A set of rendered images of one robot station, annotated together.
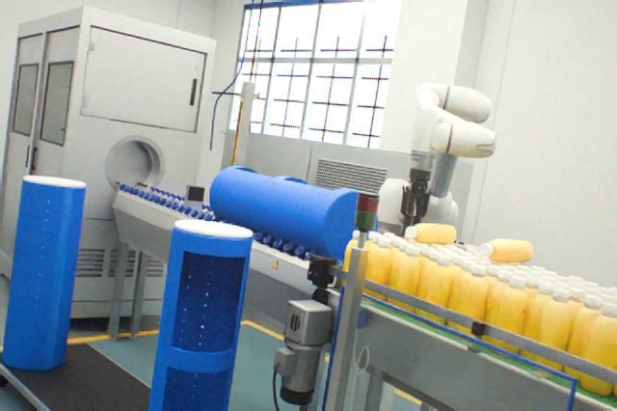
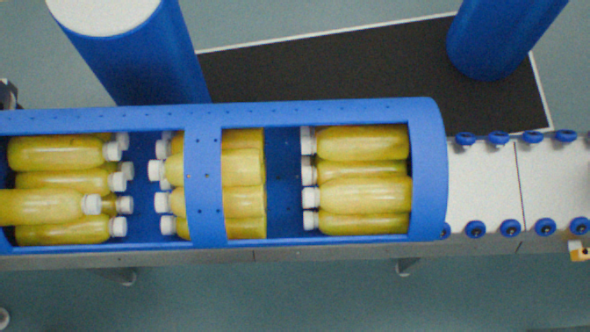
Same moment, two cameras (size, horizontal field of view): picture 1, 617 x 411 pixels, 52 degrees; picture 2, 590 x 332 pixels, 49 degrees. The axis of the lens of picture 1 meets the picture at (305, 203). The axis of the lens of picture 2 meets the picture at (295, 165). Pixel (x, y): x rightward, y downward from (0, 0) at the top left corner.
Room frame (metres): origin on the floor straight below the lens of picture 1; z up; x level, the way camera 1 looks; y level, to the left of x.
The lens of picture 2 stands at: (3.06, -0.09, 2.33)
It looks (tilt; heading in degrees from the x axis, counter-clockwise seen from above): 74 degrees down; 126
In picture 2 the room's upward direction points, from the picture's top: straight up
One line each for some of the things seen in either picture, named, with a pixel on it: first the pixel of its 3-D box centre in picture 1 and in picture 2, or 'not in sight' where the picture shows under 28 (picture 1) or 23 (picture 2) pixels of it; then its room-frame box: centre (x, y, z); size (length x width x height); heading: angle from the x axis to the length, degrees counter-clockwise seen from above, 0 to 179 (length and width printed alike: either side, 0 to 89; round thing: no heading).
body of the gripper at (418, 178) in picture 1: (418, 181); not in sight; (2.22, -0.38, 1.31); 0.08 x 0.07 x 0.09; 128
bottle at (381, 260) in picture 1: (379, 272); not in sight; (2.06, -0.28, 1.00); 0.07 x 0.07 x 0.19
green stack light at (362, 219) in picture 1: (364, 219); not in sight; (1.81, -0.18, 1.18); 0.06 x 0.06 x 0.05
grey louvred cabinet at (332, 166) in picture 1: (320, 234); not in sight; (4.95, -0.16, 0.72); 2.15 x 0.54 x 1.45; 45
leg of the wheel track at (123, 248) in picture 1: (118, 290); not in sight; (3.90, 1.08, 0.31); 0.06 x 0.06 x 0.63; 38
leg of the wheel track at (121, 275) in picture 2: not in sight; (103, 266); (2.43, -0.24, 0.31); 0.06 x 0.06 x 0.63; 38
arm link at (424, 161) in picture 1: (422, 161); not in sight; (2.22, -0.38, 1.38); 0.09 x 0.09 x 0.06
